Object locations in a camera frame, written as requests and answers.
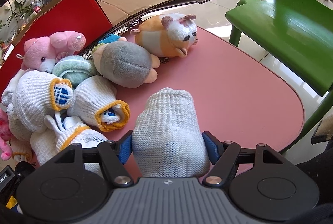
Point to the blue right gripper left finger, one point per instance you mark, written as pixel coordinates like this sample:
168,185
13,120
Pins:
124,147

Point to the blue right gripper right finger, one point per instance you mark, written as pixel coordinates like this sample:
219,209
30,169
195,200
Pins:
214,147

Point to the white knitted glove bundle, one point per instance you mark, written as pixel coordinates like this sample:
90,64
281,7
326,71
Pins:
166,140

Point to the white glove bundle yellow cuff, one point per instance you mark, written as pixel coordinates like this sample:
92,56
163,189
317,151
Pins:
95,102

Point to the white glove bundle lower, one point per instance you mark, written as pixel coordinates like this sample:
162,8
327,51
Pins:
60,133

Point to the grey beige round plush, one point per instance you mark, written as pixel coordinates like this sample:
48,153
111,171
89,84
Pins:
126,64

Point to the green striped rolled cloth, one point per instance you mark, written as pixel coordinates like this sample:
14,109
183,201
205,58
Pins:
74,68

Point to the white glove bundle blue grid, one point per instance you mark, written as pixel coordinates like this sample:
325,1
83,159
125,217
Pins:
37,95

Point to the blue hat small doll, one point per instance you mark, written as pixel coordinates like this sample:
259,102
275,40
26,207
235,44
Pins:
110,38

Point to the pink spotted giraffe plush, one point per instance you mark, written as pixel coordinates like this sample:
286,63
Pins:
6,135

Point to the orange white hamster plush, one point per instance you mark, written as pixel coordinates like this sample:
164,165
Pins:
167,35

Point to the pink bear plush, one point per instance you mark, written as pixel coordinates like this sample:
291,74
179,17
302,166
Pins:
43,53

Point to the red cardboard box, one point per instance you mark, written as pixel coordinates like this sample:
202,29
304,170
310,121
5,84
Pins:
85,16

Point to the green plastic chair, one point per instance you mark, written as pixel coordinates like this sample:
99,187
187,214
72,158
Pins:
296,32

